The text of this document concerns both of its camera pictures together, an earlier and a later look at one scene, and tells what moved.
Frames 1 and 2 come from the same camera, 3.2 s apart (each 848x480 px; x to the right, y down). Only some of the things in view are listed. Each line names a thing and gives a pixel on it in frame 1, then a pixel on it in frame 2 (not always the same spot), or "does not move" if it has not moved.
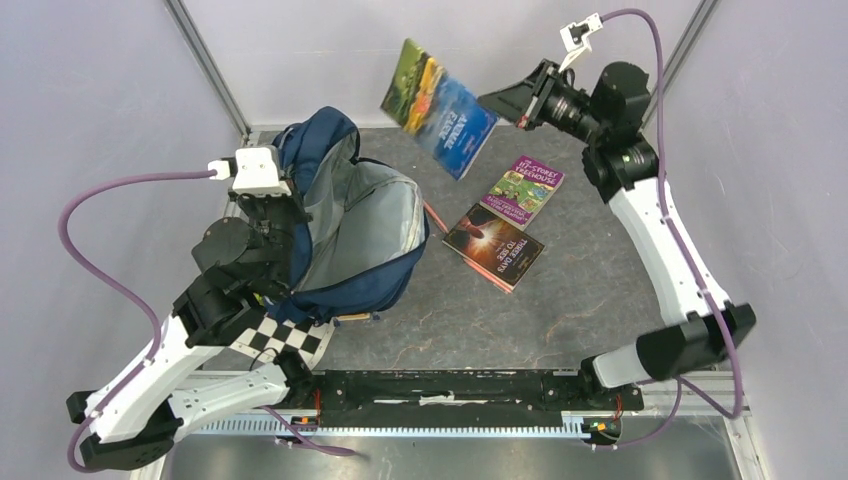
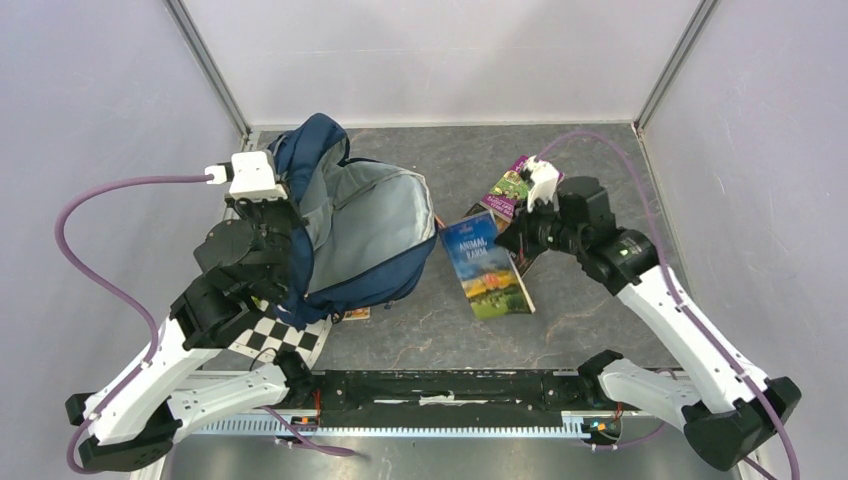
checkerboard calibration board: x=268 y=333 does not move
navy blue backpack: x=369 y=224 does not move
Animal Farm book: x=443 y=113 -> x=485 y=270
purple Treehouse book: x=523 y=192 does not move
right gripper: x=523 y=103 -> x=517 y=235
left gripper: x=250 y=204 does not move
